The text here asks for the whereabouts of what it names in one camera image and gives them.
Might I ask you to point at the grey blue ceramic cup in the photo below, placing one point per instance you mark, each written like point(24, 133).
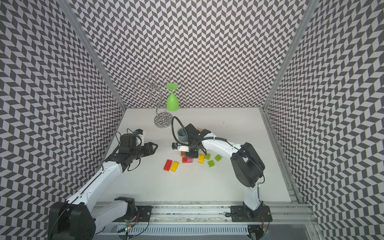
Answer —
point(182, 136)

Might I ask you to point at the yellow long lego brick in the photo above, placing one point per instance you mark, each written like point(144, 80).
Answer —
point(174, 166)

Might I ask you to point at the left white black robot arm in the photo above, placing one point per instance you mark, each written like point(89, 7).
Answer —
point(76, 218)

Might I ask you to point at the white slotted cable duct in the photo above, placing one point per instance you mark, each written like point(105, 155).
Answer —
point(176, 230)

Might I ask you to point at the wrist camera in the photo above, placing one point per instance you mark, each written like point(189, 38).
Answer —
point(140, 134)
point(180, 148)

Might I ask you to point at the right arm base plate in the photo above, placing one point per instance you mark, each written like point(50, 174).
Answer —
point(250, 213)

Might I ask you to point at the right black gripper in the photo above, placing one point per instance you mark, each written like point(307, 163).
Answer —
point(192, 154)

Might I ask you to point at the yellow curved lego brick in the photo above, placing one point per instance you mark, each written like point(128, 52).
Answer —
point(201, 158)

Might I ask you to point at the red long lego brick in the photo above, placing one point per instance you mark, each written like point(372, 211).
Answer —
point(168, 165)

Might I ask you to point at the green plastic wine glass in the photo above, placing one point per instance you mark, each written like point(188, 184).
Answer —
point(172, 100)

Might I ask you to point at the chrome wire glass rack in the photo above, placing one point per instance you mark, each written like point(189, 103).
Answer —
point(154, 91)

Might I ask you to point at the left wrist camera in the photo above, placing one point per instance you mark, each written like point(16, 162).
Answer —
point(140, 134)

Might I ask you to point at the green lego brick right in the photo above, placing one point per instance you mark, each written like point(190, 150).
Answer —
point(218, 158)

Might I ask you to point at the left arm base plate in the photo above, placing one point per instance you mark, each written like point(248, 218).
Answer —
point(140, 215)

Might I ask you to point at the green lego brick front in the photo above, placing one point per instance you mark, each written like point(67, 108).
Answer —
point(211, 163)

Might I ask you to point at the aluminium front rail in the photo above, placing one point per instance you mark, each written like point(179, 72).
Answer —
point(162, 213)

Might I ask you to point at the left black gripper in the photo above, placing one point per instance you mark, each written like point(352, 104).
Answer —
point(149, 148)

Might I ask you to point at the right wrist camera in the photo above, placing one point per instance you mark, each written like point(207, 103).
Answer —
point(180, 148)

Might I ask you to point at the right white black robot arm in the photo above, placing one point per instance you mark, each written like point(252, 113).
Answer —
point(247, 164)

